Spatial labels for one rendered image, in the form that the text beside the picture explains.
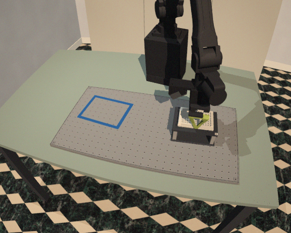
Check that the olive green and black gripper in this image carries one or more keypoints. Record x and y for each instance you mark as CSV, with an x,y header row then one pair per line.
x,y
205,106

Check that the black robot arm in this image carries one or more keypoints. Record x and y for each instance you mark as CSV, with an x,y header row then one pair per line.
x,y
206,54

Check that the cream grid plate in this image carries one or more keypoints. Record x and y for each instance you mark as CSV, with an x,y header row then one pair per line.
x,y
183,120

